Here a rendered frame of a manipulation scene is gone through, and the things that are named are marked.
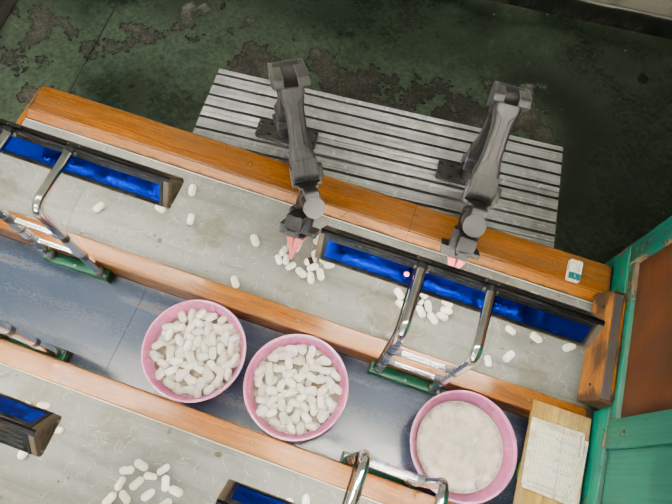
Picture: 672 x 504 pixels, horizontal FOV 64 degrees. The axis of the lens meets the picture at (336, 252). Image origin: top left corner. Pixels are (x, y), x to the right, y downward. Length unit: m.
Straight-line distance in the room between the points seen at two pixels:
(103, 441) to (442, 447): 0.84
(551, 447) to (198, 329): 0.94
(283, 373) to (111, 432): 0.44
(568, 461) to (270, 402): 0.75
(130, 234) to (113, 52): 1.59
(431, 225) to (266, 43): 1.68
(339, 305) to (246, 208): 0.40
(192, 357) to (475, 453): 0.76
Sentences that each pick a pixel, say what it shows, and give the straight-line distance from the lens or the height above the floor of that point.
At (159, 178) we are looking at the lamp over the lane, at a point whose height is 1.11.
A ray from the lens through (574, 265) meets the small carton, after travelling 1.65.
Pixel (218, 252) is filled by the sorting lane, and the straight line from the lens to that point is 1.56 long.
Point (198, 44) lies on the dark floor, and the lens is 3.02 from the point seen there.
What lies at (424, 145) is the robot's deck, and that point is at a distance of 1.83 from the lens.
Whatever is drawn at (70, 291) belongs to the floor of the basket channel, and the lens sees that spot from 1.71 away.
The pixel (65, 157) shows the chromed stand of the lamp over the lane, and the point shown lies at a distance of 1.34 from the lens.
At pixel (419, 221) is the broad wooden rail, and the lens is 1.58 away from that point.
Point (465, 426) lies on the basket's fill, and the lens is 1.49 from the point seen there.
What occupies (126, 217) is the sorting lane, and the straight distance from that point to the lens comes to 1.67.
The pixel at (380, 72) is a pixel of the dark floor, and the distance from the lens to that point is 2.88.
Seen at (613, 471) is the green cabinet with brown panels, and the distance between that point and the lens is 1.46.
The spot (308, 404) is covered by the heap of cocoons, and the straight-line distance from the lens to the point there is 1.45.
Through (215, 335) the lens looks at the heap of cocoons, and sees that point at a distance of 1.50.
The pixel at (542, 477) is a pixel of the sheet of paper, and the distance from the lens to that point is 1.49.
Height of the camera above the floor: 2.16
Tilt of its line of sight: 68 degrees down
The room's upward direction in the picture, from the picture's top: 7 degrees clockwise
